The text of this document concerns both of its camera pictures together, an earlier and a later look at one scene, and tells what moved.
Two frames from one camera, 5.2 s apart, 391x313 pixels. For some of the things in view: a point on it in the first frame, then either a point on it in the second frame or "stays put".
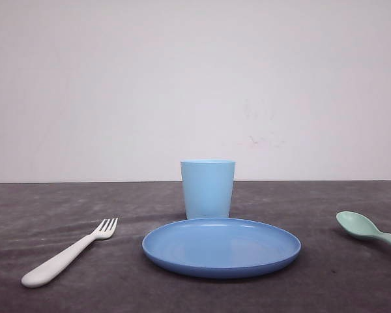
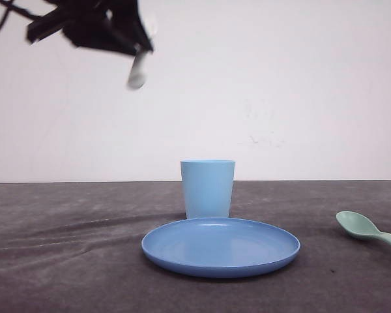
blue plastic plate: (221, 248) stays put
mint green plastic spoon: (360, 225) stays put
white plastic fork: (50, 268) → (140, 68)
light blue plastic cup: (208, 188) stays put
